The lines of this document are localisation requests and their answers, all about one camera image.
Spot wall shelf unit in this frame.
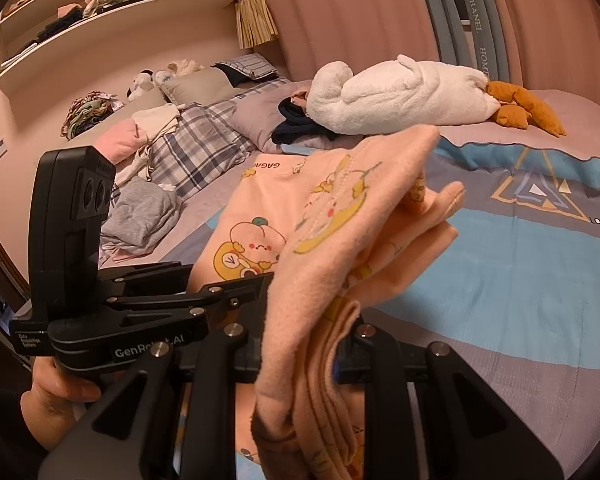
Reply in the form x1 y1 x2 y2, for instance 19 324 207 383
0 0 235 96

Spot person left hand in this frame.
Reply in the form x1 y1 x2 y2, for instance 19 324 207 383
27 356 102 404

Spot pink curtain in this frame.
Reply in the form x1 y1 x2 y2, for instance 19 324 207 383
266 0 600 106

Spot grey folded garment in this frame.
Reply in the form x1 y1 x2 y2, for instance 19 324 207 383
100 177 181 259

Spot grey blue lettered curtain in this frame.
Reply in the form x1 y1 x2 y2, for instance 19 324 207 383
425 0 512 81

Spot white plush goose toy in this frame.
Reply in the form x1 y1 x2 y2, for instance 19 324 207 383
306 54 501 136

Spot blue grey patterned duvet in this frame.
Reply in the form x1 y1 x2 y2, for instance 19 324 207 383
164 136 600 478

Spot orange plush goose feet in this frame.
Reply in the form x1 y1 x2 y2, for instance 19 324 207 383
486 80 566 138

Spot dark plaid small pillow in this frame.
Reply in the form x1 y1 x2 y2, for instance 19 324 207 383
213 53 279 87

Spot black white plush toy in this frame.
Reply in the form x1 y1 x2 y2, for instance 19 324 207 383
126 70 155 102

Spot dark navy garment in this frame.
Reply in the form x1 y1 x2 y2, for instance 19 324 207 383
271 98 338 144

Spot grey plain pillow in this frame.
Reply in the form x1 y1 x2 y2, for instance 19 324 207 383
228 80 311 154

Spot pink folded garment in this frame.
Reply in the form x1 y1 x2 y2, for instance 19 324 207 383
94 118 148 165

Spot colourful crumpled cloth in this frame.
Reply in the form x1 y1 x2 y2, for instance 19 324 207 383
60 91 124 140

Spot orange cartoon print shirt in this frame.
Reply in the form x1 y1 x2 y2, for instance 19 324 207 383
188 125 465 479

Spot beige pillow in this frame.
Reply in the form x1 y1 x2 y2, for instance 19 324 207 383
160 67 238 106

